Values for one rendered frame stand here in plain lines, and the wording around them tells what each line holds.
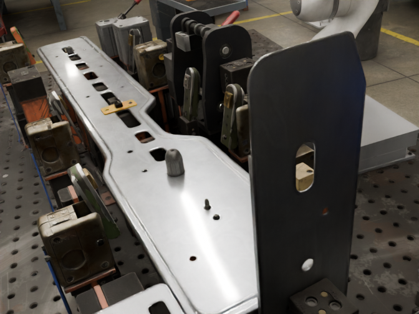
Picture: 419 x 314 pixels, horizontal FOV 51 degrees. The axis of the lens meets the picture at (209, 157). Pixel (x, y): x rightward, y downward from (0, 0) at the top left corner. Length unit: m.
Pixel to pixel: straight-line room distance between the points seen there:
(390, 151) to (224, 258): 0.81
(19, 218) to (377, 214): 0.96
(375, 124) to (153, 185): 0.78
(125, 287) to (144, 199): 0.17
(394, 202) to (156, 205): 0.69
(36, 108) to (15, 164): 0.32
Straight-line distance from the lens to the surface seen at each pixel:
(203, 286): 0.60
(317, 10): 1.19
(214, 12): 1.19
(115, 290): 0.65
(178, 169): 0.79
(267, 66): 0.32
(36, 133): 0.99
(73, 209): 0.72
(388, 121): 1.39
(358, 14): 1.26
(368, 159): 1.31
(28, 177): 1.53
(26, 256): 1.22
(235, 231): 0.67
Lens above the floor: 1.45
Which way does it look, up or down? 32 degrees down
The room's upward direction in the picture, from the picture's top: 7 degrees counter-clockwise
